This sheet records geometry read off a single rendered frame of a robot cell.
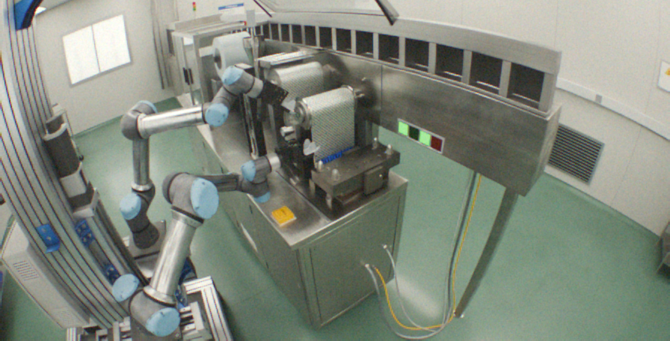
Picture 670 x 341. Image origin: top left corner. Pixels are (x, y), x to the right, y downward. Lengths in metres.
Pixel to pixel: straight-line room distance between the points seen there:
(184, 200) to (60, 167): 0.48
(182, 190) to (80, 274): 0.61
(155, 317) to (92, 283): 0.44
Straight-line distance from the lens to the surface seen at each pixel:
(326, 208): 1.32
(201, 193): 0.91
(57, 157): 1.10
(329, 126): 1.35
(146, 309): 0.98
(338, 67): 1.59
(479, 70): 1.15
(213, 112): 1.04
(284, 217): 1.26
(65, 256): 1.24
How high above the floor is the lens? 1.75
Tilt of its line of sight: 30 degrees down
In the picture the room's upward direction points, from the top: 3 degrees counter-clockwise
